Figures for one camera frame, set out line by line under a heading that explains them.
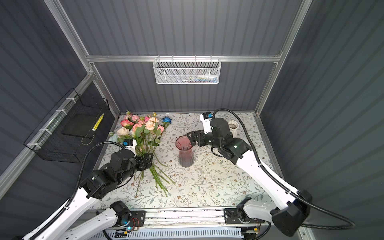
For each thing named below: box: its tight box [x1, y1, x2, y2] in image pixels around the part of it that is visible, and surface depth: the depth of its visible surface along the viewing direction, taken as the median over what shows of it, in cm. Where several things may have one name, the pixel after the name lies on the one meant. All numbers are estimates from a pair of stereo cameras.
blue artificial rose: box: [162, 116, 172, 127], surface depth 113 cm
